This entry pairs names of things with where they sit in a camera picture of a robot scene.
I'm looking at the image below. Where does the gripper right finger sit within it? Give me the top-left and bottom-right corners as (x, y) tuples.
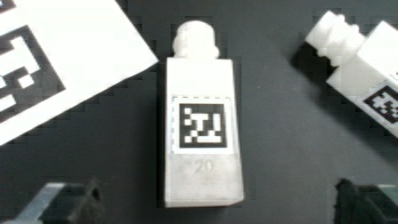
(335, 179), (398, 224)

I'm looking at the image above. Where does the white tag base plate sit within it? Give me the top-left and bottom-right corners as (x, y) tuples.
(0, 0), (159, 145)

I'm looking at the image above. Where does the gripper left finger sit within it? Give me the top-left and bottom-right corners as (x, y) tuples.
(13, 179), (107, 224)

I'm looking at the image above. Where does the white leg with tag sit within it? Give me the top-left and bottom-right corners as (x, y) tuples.
(164, 20), (246, 208)

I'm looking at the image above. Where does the white leg far right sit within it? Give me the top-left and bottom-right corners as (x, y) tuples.
(306, 11), (398, 137)

